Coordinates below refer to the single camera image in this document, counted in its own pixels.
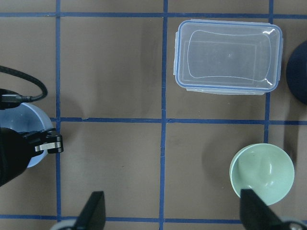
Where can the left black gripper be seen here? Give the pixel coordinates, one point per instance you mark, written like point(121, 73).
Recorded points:
point(34, 144)

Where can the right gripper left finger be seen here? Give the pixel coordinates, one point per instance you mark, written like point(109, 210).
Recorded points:
point(93, 215)

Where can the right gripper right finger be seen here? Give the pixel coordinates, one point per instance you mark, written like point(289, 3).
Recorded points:
point(256, 215)

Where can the blue bowl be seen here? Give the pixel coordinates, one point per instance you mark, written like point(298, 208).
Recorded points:
point(24, 118)

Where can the green bowl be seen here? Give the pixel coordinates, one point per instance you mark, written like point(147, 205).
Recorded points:
point(266, 169)

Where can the dark blue saucepan with lid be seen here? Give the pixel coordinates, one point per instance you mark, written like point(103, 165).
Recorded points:
point(296, 73)

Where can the clear plastic food container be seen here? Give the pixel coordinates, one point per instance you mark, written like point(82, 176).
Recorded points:
point(228, 57)

